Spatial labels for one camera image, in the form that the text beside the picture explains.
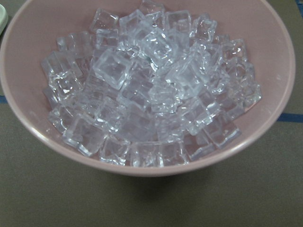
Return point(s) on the clear ice cube pile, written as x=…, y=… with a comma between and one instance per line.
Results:
x=152, y=89

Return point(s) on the pink bowl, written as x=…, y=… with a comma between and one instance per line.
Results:
x=32, y=36

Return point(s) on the cream bear serving tray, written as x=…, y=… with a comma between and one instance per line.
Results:
x=3, y=18

